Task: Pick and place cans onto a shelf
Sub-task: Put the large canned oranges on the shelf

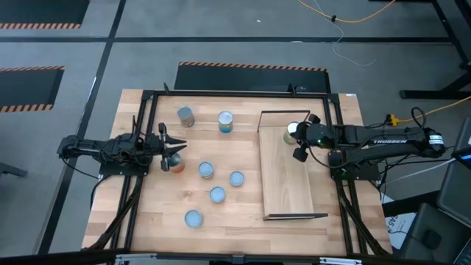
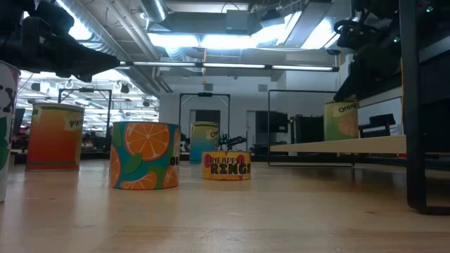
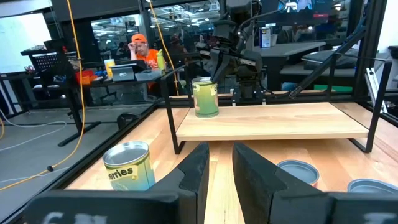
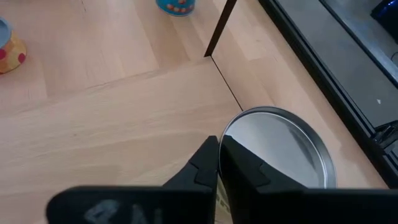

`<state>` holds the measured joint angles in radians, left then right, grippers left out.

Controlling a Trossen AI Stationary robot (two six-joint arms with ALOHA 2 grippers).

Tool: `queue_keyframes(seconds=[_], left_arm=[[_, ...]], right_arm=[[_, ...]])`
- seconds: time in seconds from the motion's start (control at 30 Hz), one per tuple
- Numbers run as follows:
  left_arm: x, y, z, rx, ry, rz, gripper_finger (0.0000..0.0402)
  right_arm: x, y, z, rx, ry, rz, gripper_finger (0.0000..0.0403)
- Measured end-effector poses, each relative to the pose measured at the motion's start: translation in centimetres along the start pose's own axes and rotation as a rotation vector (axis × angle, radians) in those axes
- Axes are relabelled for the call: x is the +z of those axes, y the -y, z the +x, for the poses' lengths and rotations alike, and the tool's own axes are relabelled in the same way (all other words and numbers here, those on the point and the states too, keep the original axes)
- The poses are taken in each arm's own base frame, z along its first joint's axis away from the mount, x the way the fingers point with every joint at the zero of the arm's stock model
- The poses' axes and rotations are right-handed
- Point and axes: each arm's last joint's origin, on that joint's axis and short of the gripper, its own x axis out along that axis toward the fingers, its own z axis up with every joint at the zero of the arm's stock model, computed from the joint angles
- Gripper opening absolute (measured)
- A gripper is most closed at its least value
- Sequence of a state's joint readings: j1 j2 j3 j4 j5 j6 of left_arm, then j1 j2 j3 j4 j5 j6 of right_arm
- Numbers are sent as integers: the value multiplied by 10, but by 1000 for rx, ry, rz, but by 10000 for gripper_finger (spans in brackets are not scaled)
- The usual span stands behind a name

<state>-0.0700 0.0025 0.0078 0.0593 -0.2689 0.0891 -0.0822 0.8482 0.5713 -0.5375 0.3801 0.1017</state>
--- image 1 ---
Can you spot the black floor stand foot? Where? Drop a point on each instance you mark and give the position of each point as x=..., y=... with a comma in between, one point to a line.
x=11, y=170

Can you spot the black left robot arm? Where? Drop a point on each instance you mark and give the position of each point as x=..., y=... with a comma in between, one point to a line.
x=95, y=145

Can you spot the black desk leg frame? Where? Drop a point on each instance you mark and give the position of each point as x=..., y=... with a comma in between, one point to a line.
x=423, y=94

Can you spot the tall red orange tin can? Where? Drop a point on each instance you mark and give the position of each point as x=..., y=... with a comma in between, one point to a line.
x=178, y=165

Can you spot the black frame clamp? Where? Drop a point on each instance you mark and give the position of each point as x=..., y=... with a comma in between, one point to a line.
x=166, y=89
x=292, y=89

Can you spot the tall blue yellow tin can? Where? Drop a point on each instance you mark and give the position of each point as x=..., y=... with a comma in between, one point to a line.
x=225, y=123

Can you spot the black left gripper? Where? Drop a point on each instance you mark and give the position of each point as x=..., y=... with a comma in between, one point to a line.
x=156, y=145

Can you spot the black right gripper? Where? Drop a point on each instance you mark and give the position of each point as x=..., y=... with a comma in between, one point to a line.
x=318, y=136

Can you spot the wooden shelf with black legs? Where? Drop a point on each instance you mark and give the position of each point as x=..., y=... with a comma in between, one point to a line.
x=285, y=173

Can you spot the tall grey tin can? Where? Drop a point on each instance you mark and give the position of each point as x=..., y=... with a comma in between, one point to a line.
x=185, y=117

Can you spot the short teal orange-print can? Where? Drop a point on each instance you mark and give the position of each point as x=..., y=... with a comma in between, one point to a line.
x=217, y=194

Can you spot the black aluminium table frame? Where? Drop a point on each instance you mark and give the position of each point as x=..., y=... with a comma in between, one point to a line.
x=239, y=94

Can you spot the black hazard-striped floor mat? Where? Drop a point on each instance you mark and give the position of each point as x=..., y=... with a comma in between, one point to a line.
x=25, y=88
x=40, y=11
x=250, y=79

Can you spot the laptop with blue screen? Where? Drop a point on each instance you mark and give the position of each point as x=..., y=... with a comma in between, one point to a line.
x=463, y=140

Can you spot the tall green tin can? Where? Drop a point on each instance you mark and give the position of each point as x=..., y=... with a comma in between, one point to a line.
x=290, y=135

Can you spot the short white mixed fruit can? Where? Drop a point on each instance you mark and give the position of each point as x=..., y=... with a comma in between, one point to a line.
x=193, y=219

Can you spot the white printed paper sheet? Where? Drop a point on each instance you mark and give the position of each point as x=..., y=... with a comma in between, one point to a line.
x=399, y=232

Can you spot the short yellow pineapple rings can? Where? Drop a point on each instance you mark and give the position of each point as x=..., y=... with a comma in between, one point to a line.
x=236, y=178

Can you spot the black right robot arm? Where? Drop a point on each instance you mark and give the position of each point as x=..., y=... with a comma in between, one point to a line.
x=386, y=141

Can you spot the dark grey equipment case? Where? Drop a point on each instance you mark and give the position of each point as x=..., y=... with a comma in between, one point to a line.
x=456, y=191

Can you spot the short green peach-print can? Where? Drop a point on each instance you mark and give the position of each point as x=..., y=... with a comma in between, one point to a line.
x=206, y=170

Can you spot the silver metal bracket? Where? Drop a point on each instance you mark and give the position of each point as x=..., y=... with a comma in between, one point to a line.
x=136, y=259
x=340, y=261

